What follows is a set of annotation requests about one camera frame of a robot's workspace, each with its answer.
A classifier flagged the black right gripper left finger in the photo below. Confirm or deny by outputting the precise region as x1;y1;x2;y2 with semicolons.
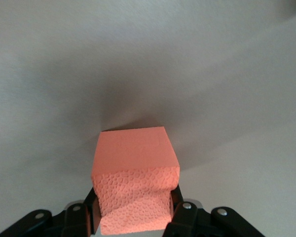
0;188;101;237

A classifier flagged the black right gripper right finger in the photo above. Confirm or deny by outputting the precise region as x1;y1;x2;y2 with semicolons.
164;185;263;237

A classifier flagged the orange foam cube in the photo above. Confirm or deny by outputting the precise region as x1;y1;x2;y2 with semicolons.
90;126;181;235

